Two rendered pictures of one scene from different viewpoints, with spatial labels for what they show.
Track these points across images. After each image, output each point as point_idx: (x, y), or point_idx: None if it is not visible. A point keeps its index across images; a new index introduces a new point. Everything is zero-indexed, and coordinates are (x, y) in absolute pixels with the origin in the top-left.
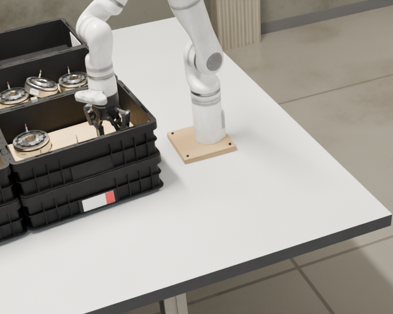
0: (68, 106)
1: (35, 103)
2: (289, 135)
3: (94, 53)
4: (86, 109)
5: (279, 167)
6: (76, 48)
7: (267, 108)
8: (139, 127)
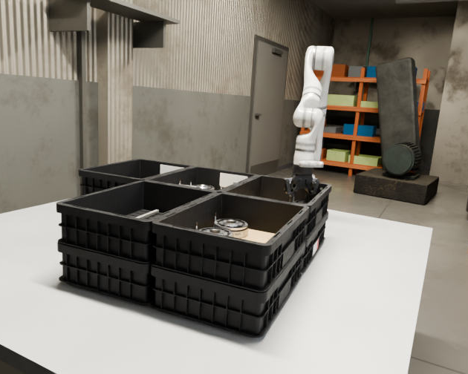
0: (247, 191)
1: (238, 185)
2: (330, 212)
3: (316, 130)
4: (289, 181)
5: (354, 222)
6: (192, 167)
7: None
8: (330, 187)
